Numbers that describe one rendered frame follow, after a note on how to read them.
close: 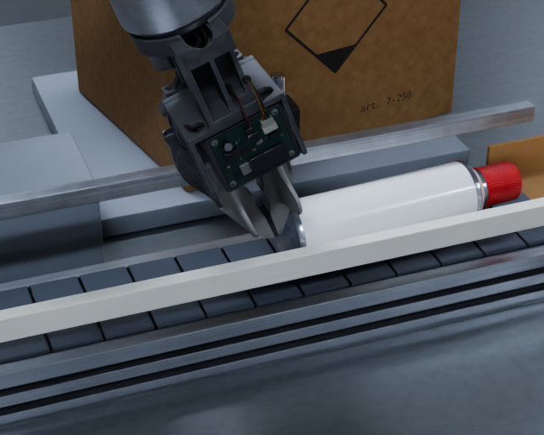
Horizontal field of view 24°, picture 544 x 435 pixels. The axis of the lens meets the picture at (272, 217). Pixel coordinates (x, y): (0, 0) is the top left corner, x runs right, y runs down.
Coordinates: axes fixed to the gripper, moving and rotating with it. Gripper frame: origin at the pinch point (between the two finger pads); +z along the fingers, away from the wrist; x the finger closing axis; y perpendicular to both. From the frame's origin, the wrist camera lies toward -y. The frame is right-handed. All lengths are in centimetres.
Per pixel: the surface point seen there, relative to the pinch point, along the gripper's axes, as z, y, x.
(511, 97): 21.7, -27.2, 32.1
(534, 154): 17.3, -12.2, 26.9
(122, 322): -0.2, 3.3, -13.2
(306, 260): 1.7, 4.7, 0.9
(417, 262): 7.9, 3.8, 8.9
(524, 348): 14.7, 10.7, 12.9
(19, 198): -9.7, -2.8, -15.5
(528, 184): 18.6, -10.2, 24.8
